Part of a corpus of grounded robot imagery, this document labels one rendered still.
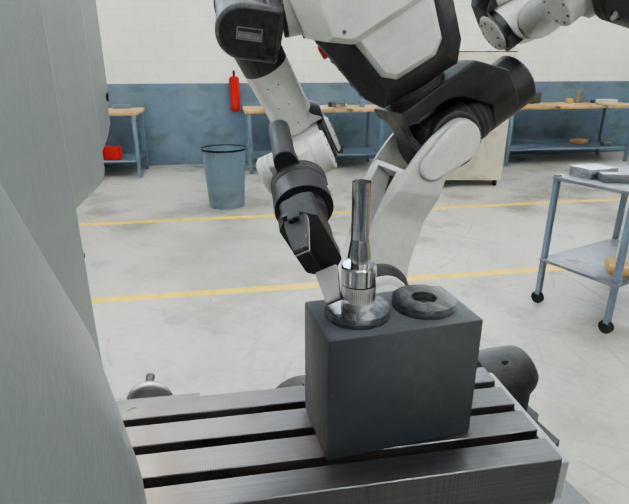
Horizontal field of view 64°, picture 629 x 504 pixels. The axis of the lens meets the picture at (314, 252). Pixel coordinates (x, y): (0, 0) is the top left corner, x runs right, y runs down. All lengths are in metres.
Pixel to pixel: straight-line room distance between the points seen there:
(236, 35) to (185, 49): 7.18
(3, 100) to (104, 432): 0.11
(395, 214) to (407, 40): 0.32
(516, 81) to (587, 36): 8.94
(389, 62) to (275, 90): 0.22
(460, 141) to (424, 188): 0.11
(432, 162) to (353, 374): 0.48
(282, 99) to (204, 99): 7.10
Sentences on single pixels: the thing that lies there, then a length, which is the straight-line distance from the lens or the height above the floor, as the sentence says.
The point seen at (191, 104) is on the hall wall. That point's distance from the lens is 8.12.
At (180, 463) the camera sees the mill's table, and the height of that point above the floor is 0.94.
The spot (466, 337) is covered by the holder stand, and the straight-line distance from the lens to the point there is 0.72.
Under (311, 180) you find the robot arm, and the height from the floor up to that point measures 1.29.
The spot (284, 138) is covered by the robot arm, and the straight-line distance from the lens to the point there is 0.78.
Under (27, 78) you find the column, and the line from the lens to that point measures 0.20.
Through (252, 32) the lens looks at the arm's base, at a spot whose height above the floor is 1.50.
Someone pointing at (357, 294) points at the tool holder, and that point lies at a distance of 0.66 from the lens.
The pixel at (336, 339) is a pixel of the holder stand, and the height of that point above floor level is 1.13.
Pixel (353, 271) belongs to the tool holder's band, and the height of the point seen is 1.20.
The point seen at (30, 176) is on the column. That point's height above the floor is 1.41.
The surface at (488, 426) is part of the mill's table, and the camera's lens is 0.84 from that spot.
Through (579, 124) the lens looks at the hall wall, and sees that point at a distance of 10.16.
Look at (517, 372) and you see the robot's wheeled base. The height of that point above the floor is 0.73.
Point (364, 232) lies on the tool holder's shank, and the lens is 0.64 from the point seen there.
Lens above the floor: 1.45
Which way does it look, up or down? 20 degrees down
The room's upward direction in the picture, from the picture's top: straight up
